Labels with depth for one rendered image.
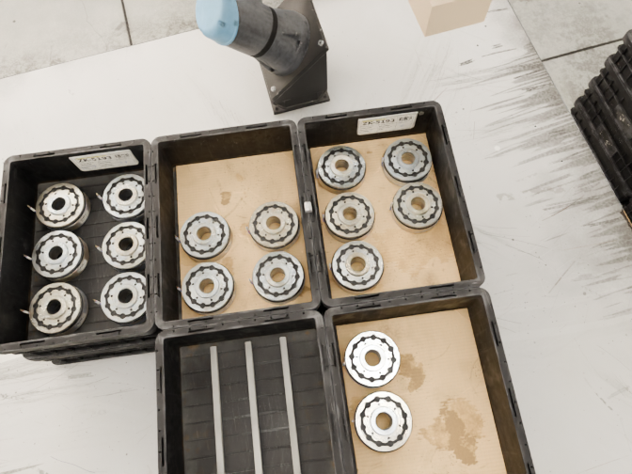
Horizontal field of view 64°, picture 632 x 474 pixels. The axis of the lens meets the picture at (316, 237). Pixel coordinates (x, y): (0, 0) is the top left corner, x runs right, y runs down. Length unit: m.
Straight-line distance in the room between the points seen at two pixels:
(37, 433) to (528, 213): 1.19
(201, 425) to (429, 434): 0.42
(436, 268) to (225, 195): 0.47
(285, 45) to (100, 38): 1.55
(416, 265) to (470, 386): 0.25
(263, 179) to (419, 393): 0.54
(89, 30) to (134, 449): 1.99
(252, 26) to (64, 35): 1.67
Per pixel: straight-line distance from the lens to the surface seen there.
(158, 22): 2.63
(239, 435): 1.01
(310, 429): 1.00
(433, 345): 1.03
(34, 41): 2.79
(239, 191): 1.12
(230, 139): 1.10
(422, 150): 1.13
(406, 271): 1.05
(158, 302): 0.97
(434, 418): 1.01
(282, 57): 1.24
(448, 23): 1.06
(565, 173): 1.39
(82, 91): 1.55
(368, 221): 1.04
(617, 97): 1.94
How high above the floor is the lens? 1.83
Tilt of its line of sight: 70 degrees down
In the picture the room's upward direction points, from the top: 5 degrees counter-clockwise
